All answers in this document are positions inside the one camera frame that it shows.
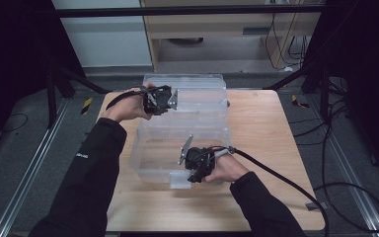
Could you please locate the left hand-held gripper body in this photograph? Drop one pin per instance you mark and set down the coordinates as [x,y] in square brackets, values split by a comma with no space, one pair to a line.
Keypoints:
[158,98]

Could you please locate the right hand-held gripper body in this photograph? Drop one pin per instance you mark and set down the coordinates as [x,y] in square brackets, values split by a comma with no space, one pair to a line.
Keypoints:
[199,159]

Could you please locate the clear plastic storage box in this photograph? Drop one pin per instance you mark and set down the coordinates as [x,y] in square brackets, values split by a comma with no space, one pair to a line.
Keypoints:
[204,115]

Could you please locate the person's right hand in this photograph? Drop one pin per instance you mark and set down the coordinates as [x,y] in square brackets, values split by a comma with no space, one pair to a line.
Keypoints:
[228,169]

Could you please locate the person's left hand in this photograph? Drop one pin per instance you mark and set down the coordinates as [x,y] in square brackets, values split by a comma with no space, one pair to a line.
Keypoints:
[128,108]

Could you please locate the yellow black floor tape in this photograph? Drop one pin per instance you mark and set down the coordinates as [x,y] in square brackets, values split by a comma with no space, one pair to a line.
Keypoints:
[86,106]
[297,102]

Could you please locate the white cabinet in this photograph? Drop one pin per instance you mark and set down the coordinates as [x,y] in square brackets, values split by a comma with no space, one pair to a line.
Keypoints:
[105,42]

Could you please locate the black stand leg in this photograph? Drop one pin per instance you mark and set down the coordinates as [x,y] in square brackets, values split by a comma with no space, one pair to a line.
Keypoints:
[82,80]
[292,79]

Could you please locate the black horizontal bar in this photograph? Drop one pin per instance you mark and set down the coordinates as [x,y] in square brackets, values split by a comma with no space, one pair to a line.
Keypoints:
[177,11]

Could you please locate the light wooden desk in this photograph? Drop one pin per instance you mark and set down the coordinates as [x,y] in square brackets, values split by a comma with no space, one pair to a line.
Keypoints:
[210,24]

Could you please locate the grey tape piece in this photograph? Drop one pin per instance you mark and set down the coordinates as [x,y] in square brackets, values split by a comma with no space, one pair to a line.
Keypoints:
[316,206]

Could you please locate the white plug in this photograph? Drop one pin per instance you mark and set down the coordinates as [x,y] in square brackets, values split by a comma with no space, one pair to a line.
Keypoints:
[288,69]

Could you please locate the dark curtain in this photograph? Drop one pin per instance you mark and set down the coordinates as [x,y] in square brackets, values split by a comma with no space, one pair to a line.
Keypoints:
[13,49]
[368,65]

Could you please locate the black stand post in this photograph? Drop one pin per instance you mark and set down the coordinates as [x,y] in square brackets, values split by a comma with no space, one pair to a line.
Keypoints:
[52,105]
[324,98]

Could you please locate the aluminium floor rail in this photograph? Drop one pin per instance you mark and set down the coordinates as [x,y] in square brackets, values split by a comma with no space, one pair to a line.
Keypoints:
[29,171]
[354,184]

